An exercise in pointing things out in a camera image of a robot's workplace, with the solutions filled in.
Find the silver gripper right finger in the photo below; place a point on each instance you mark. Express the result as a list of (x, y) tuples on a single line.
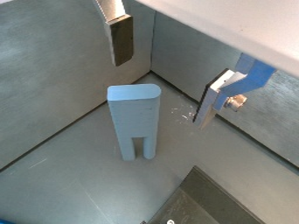
[(224, 92)]

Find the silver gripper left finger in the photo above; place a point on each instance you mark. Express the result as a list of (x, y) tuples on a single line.
[(120, 28)]

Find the light blue square-circle peg object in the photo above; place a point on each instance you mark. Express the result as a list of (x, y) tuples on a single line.
[(134, 106)]

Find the dark grey curved holder block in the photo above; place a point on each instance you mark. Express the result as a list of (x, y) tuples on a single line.
[(202, 202)]

